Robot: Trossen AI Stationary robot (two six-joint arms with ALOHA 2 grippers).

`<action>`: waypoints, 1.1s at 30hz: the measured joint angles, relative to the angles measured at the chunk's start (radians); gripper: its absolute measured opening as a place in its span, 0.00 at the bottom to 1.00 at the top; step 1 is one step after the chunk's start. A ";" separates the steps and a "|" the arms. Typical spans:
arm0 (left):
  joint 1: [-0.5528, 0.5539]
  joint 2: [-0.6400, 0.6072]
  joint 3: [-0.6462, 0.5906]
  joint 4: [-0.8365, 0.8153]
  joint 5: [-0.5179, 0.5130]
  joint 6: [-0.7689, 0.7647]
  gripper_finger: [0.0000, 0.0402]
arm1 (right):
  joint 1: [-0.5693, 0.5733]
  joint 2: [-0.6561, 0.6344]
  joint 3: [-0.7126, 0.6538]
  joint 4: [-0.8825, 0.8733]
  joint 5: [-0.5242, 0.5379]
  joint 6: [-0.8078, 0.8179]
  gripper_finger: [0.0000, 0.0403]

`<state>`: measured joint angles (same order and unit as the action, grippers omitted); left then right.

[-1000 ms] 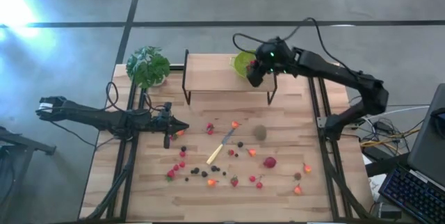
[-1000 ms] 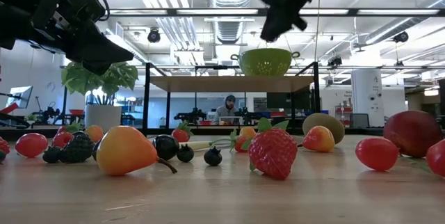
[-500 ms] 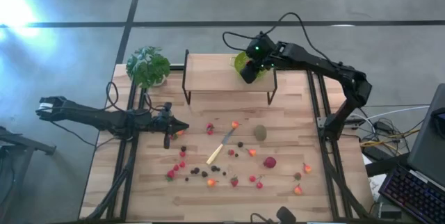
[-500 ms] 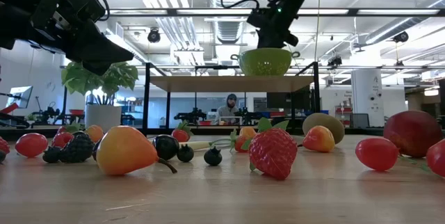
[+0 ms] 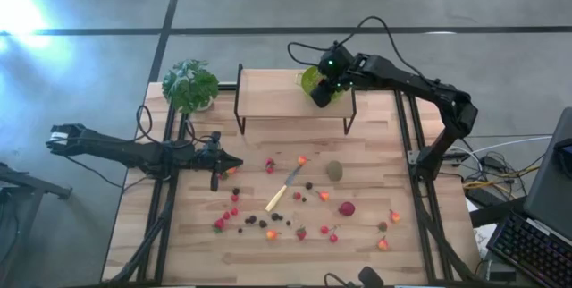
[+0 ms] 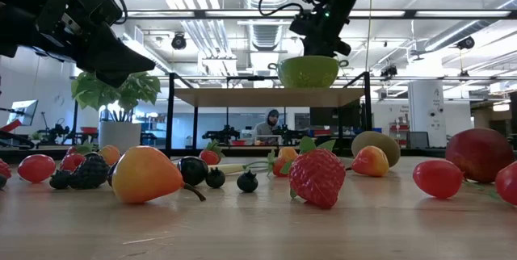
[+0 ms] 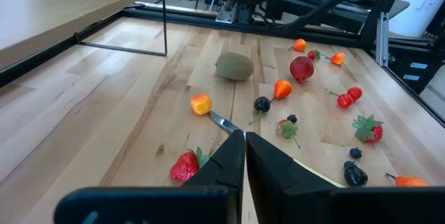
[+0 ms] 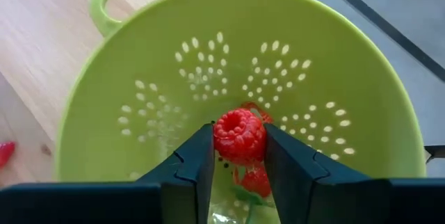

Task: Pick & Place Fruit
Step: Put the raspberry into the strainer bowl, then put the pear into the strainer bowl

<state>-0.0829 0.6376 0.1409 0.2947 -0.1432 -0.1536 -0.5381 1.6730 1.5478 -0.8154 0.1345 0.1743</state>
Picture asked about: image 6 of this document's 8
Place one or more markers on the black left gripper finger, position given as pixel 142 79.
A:
pixel 113 56
pixel 113 79

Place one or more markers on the green colander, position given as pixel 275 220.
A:
pixel 307 72

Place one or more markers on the large blackberry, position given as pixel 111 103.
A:
pixel 89 173

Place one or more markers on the brown green kiwi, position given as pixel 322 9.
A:
pixel 381 143

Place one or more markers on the small blackberry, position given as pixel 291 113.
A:
pixel 60 180

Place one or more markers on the small peach fruit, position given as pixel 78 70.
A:
pixel 370 162

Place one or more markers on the small red strawberry with leaves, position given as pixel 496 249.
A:
pixel 278 168

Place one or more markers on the large red strawberry with leaves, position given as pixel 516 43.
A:
pixel 317 179

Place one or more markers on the dark red pomegranate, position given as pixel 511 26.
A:
pixel 480 154

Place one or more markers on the black background robot arm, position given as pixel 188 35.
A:
pixel 295 135
pixel 222 135

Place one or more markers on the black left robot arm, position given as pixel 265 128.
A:
pixel 16 9

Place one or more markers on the green leafy plant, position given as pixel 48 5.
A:
pixel 93 90

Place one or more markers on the white plant pot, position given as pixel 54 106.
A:
pixel 120 135

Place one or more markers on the black overhead rig beam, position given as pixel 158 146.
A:
pixel 410 13

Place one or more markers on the wooden shelf with black legs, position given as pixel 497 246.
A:
pixel 266 97

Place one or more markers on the computer monitor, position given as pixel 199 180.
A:
pixel 24 111

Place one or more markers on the person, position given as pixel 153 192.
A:
pixel 266 128

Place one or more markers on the white round pillar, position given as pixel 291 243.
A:
pixel 426 110

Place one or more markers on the yellow red pear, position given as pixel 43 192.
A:
pixel 145 175

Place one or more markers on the red board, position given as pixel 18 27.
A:
pixel 10 126

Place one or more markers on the grey box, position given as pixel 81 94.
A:
pixel 417 139

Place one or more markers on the dark blueberry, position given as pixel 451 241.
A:
pixel 247 182
pixel 215 178
pixel 2 182

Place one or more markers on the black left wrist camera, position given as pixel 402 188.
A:
pixel 99 5

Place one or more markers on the black ceiling camera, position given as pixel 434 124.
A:
pixel 179 42
pixel 388 71
pixel 466 43

